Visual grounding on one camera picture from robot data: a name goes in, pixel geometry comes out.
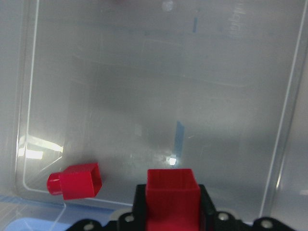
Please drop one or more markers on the clear plastic storage box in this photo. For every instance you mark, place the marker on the clear plastic storage box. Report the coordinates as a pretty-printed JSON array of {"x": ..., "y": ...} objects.
[{"x": 217, "y": 86}]

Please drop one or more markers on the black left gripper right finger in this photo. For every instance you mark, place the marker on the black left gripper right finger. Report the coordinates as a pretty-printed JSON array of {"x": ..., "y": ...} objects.
[{"x": 206, "y": 205}]

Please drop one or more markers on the red block grasped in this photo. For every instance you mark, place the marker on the red block grasped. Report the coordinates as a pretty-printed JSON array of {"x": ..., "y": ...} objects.
[{"x": 173, "y": 200}]

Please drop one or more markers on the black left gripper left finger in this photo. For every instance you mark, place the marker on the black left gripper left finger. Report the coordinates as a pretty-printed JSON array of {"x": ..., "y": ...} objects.
[{"x": 139, "y": 205}]

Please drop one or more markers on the red block middle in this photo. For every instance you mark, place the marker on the red block middle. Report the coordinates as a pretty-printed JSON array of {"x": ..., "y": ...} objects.
[{"x": 76, "y": 182}]

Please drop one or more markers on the blue plastic tray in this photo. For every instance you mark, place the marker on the blue plastic tray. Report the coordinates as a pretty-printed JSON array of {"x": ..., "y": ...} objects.
[{"x": 17, "y": 214}]

